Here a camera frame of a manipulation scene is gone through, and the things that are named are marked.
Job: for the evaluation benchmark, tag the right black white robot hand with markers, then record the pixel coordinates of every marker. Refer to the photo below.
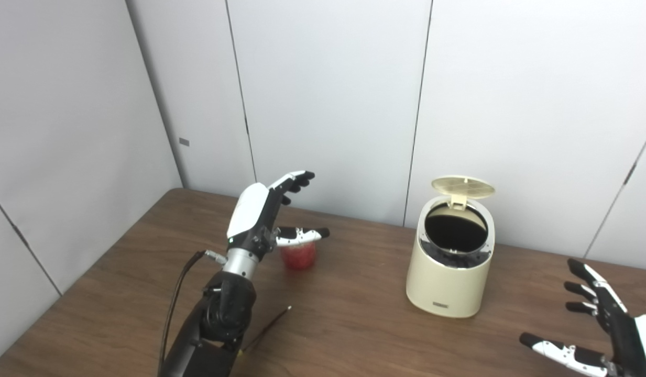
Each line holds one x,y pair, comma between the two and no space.
624,330

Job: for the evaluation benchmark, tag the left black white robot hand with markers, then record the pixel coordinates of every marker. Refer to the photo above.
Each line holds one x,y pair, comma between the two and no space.
252,214

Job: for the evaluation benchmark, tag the red apple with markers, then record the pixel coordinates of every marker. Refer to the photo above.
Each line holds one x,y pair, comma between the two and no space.
299,257

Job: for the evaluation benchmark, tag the round cream bin lid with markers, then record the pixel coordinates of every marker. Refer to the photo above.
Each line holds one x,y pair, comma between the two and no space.
461,186

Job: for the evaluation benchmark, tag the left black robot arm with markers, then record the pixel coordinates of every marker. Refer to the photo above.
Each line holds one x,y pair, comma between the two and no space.
223,314

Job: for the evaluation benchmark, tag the cream-colored bin body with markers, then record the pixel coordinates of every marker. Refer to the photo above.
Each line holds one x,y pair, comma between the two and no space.
448,277

